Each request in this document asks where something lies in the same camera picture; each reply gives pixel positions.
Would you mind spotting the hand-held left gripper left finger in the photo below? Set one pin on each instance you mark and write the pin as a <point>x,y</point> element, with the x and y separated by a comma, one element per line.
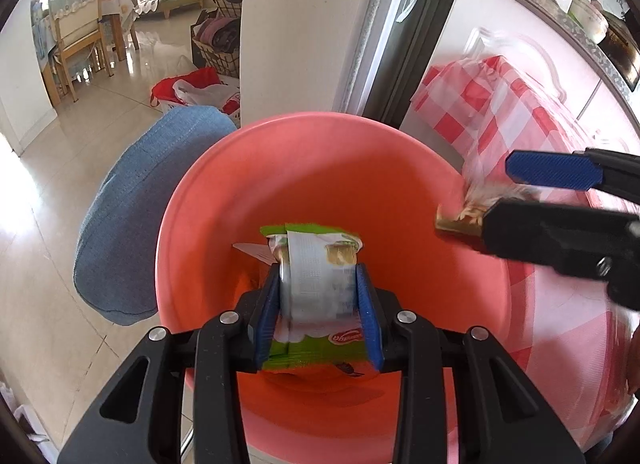
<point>267,314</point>

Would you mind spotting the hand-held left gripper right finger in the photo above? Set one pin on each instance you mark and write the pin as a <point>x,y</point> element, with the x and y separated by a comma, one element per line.
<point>369,324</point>

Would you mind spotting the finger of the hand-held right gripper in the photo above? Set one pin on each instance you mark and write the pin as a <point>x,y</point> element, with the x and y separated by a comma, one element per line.
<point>550,169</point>
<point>550,239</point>

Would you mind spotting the green snack packet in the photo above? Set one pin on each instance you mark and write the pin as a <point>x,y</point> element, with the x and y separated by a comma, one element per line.
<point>315,269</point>

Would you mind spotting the golden snack wrapper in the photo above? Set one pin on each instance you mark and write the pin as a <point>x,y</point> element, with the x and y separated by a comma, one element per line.
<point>460,221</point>

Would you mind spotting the orange plastic basin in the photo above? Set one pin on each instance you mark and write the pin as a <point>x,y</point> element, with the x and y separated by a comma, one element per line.
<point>350,179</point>

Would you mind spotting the red white checked tablecloth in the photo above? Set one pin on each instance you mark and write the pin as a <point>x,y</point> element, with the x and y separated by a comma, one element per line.
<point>500,109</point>

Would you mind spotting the large metal pot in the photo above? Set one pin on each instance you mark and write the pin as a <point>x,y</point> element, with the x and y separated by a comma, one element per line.
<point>622,44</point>

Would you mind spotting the white ceramic bowl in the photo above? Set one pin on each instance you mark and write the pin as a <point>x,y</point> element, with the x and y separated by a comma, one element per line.
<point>595,19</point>

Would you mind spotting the grey kitchen countertop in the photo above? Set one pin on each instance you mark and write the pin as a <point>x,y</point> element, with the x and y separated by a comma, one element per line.
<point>550,9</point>

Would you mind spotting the blue cushion stool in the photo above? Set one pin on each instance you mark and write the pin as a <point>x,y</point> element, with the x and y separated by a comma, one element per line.
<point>130,224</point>

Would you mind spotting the white plastic bag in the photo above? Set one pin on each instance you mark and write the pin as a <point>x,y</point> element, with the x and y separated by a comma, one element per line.
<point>205,94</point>

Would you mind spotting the red bag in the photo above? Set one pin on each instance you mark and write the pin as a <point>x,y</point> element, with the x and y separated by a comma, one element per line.
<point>200,78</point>

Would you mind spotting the wooden chair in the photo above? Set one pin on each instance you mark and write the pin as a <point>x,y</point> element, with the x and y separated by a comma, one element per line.
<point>75,44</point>

